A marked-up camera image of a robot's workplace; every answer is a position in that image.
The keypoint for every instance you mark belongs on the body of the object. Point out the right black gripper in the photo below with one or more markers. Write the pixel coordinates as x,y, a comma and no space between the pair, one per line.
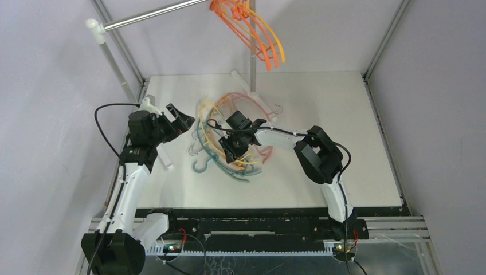
235,142

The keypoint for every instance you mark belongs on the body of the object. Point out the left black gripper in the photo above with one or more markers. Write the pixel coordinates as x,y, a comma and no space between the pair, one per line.
181,124

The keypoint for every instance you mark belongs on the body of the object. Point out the teal plastic hanger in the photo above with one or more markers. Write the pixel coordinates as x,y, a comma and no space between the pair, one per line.
243,176

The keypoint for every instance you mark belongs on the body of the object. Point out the pale yellow wire-hook hanger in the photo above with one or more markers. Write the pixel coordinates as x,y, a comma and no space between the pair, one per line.
207,104

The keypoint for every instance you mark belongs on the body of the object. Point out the orange plastic hanger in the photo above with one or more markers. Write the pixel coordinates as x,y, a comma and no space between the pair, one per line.
258,41
247,38

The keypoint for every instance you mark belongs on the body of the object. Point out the yellow-orange plastic hanger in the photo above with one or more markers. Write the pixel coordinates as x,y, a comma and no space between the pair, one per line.
257,35

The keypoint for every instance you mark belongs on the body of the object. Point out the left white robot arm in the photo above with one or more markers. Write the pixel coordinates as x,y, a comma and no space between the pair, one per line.
117,246

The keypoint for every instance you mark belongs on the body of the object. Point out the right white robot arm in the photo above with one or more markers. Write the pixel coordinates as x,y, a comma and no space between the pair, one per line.
320,157

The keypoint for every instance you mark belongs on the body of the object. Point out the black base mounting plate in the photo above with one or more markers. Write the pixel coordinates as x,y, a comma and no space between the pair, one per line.
340,231

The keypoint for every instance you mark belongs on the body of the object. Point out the left small circuit board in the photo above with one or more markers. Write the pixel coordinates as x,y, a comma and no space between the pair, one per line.
172,248

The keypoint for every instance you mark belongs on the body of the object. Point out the small circuit board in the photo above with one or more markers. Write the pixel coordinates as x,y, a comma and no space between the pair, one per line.
172,248
342,249

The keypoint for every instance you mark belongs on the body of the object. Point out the right small circuit board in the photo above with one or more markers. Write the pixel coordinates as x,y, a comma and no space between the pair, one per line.
342,249

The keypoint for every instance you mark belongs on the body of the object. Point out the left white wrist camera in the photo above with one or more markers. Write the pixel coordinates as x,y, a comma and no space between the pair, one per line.
147,104

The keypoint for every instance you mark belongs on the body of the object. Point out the light orange wire-hook hanger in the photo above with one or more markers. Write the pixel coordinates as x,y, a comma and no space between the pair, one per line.
221,110

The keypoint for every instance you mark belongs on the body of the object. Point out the pink wire-hook hanger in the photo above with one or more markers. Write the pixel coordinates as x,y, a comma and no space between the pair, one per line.
270,115

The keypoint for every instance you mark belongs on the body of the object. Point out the white clothes rack frame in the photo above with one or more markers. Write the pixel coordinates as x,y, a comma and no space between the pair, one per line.
179,38

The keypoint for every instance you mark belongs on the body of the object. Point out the aluminium rail frame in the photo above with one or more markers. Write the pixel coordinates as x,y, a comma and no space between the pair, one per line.
395,227

